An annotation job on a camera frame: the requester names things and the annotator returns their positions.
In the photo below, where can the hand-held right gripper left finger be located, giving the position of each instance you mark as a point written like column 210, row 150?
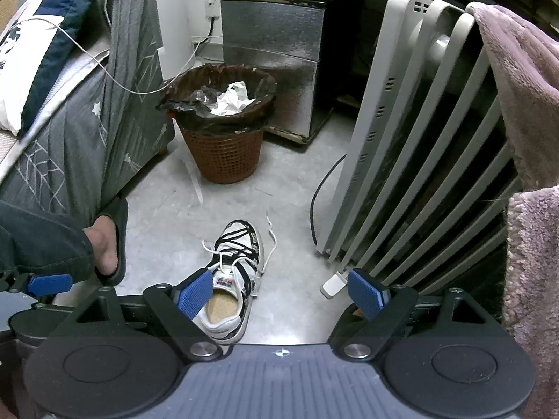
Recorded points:
column 196, row 293

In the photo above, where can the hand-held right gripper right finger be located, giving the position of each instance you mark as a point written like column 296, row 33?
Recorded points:
column 367, row 293

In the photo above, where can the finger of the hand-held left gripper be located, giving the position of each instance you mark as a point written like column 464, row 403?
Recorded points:
column 50, row 283

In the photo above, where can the white shoelace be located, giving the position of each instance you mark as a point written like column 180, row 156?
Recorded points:
column 227, row 256

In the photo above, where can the white and black sneaker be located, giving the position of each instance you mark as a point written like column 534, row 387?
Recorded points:
column 244, row 244

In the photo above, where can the white power plug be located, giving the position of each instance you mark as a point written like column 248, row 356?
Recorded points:
column 334, row 286

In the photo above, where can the person's trouser leg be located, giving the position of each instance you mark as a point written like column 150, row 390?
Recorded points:
column 39, row 240

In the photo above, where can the black shoelace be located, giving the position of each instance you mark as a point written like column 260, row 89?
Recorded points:
column 236, row 238

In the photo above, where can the dark slipper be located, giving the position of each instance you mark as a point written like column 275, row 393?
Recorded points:
column 120, row 227

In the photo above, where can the brown plastic wastebasket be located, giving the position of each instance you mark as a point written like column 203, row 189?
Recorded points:
column 222, row 157

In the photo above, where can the pink fluffy towel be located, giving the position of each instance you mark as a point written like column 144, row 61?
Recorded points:
column 533, row 270

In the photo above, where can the white oil radiator heater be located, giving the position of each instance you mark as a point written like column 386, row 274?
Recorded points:
column 393, row 118

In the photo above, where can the dark trash bag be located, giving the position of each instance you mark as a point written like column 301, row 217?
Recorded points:
column 258, row 112

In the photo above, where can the crumpled white paper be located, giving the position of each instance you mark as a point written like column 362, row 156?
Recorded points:
column 229, row 98

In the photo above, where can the grey star-print bed sheet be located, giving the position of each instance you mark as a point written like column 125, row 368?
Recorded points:
column 126, row 96

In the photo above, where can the mauve fleece blanket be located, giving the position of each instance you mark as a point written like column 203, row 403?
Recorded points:
column 524, row 96

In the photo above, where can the white navy pillow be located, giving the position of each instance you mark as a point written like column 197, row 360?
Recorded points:
column 65, row 30

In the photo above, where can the silver cabinet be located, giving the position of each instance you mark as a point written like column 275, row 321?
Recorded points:
column 266, row 35

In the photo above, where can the white wall socket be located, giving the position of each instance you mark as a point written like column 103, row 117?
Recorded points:
column 212, row 8

